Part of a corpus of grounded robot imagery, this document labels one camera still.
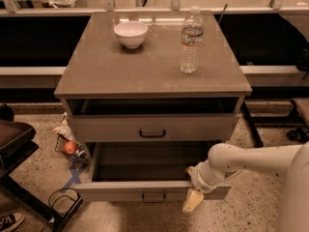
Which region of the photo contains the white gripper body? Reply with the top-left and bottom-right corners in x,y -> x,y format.
190,160 -> 242,193

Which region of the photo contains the grey drawer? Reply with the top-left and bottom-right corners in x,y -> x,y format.
69,97 -> 239,142
70,141 -> 233,203

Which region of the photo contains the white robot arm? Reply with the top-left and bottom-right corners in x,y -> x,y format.
183,143 -> 309,232

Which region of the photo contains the grey drawer cabinet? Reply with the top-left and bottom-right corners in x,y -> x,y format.
53,11 -> 253,147

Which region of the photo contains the blue tape cross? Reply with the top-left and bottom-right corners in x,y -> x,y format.
62,163 -> 88,191

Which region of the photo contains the black office chair right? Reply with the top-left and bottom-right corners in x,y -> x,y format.
286,98 -> 309,143

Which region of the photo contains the black office chair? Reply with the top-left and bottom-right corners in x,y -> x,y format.
286,98 -> 309,143
0,103 -> 83,232

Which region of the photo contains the red apple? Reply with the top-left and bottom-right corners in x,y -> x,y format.
63,141 -> 77,155

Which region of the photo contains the snack bag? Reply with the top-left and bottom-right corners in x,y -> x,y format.
52,113 -> 75,141

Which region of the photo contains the clear plastic water bottle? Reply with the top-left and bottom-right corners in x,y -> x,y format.
180,6 -> 204,73

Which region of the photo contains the white ceramic bowl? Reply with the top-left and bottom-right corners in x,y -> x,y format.
114,21 -> 148,48

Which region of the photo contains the black office chair left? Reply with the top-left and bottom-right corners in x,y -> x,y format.
0,103 -> 83,232

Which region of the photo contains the black white sneaker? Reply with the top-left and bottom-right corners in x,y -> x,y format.
0,213 -> 25,232

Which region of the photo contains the black metal frame leg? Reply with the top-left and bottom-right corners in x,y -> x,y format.
241,102 -> 264,148

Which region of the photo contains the black wire basket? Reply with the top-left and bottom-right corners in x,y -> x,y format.
55,134 -> 88,162

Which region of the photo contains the black cable on floor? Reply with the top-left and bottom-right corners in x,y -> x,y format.
40,187 -> 83,232

